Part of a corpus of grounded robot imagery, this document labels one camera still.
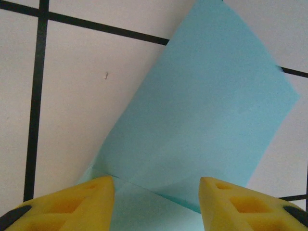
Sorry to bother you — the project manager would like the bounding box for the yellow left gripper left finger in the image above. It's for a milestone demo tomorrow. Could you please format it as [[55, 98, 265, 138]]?
[[4, 175, 116, 231]]

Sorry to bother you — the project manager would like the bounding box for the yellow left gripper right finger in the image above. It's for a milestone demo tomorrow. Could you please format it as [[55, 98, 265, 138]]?
[[199, 176, 308, 231]]

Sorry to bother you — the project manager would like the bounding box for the light blue cloth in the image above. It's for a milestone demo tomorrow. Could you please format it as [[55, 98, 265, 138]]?
[[77, 0, 302, 231]]

